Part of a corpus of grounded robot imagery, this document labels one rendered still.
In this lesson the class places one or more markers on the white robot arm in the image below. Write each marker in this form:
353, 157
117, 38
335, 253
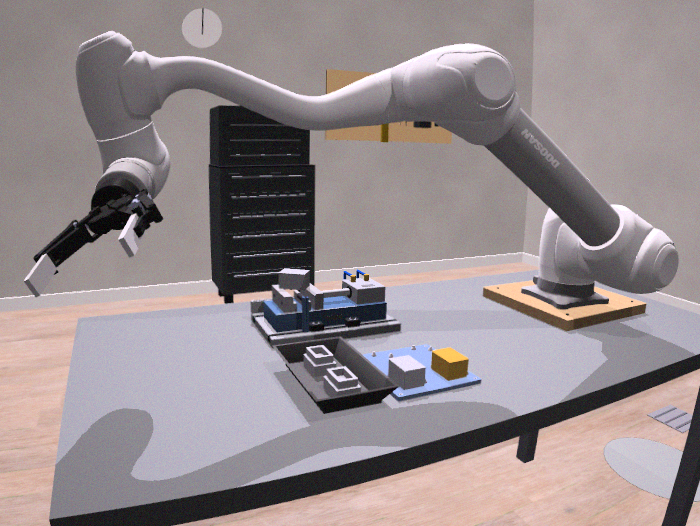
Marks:
466, 89

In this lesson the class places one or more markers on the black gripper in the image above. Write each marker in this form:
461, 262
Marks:
101, 220

